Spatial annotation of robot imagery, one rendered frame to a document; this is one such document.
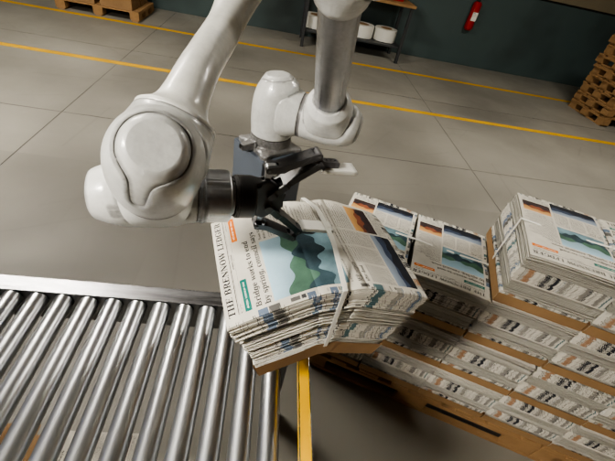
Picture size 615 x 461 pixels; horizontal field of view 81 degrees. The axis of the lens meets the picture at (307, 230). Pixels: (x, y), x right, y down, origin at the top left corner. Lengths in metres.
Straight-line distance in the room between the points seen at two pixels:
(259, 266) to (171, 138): 0.40
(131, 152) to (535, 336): 1.39
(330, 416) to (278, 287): 1.24
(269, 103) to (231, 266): 0.69
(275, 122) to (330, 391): 1.28
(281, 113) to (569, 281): 1.04
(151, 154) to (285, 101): 0.93
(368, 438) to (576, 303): 1.03
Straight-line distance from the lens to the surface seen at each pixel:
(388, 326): 0.86
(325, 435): 1.83
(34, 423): 1.04
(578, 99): 7.99
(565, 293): 1.38
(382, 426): 1.92
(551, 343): 1.56
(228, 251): 0.78
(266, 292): 0.69
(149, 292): 1.15
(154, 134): 0.39
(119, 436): 0.97
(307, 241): 0.76
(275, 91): 1.28
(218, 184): 0.59
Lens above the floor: 1.69
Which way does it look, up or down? 40 degrees down
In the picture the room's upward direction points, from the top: 13 degrees clockwise
